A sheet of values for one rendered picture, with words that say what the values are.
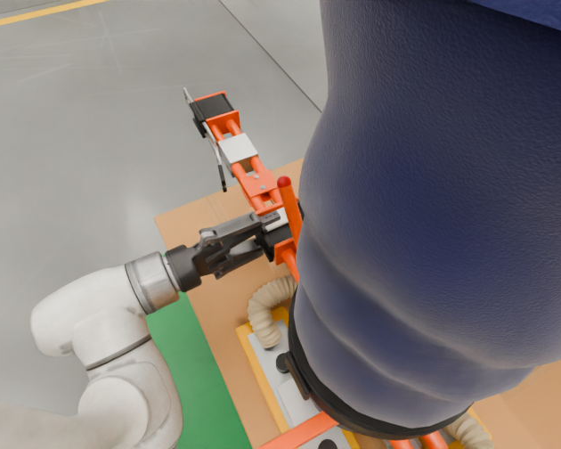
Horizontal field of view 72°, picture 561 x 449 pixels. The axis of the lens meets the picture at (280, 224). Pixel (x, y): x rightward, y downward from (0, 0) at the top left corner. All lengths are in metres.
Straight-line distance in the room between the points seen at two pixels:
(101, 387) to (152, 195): 1.69
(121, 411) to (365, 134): 0.51
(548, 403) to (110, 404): 1.08
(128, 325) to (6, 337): 1.49
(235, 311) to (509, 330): 0.60
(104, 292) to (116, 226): 1.55
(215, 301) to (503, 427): 0.53
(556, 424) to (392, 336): 1.07
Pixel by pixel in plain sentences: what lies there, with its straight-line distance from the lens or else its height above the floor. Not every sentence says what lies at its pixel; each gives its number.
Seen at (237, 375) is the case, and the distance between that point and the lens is 0.72.
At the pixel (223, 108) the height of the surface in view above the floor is 1.09.
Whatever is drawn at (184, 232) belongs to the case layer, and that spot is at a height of 0.54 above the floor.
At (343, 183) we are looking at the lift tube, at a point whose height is 1.50.
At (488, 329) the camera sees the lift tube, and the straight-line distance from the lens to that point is 0.20.
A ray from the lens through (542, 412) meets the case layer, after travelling 1.30.
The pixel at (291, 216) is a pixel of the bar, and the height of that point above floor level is 1.15.
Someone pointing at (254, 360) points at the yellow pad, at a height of 0.96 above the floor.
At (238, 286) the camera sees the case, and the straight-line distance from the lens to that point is 0.77.
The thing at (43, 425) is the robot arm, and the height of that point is 1.19.
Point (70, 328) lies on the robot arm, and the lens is 0.64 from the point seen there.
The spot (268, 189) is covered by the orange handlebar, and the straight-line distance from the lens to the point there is 0.72.
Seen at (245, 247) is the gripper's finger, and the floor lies 1.05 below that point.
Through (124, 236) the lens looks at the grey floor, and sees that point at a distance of 2.11.
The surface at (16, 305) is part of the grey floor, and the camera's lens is 2.14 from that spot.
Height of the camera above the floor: 1.64
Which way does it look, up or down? 55 degrees down
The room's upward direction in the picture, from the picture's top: straight up
